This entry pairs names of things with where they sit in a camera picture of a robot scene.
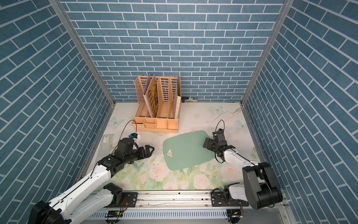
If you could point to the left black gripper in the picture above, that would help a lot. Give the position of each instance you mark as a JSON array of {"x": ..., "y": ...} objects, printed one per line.
[{"x": 148, "y": 153}]

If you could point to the peach desk file organizer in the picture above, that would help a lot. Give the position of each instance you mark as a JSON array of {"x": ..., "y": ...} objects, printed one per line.
[{"x": 159, "y": 100}]

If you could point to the brown folder in organizer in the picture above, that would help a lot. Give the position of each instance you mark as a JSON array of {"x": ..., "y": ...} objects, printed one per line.
[{"x": 150, "y": 95}]

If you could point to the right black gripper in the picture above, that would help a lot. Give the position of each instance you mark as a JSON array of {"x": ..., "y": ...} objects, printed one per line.
[{"x": 209, "y": 145}]

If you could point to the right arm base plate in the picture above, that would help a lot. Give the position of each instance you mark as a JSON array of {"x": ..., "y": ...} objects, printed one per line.
[{"x": 222, "y": 199}]

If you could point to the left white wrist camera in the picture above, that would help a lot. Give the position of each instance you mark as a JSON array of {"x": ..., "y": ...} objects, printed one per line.
[{"x": 134, "y": 136}]

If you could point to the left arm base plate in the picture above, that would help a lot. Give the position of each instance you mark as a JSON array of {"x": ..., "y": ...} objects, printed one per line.
[{"x": 125, "y": 199}]

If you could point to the white perforated cable tray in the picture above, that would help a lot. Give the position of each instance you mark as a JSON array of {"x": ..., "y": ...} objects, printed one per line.
[{"x": 160, "y": 214}]

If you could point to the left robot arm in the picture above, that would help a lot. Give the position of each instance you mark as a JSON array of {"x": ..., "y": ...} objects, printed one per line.
[{"x": 93, "y": 192}]

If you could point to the aluminium mounting rail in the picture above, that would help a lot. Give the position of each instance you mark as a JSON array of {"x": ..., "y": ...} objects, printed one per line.
[{"x": 199, "y": 199}]

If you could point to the white cleaver knife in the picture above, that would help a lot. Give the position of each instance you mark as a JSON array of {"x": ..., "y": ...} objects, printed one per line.
[{"x": 227, "y": 114}]

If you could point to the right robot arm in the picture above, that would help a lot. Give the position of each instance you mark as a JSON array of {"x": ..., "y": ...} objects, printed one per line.
[{"x": 260, "y": 187}]

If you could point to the green cutting board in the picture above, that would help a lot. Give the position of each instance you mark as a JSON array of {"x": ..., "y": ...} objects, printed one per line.
[{"x": 186, "y": 150}]

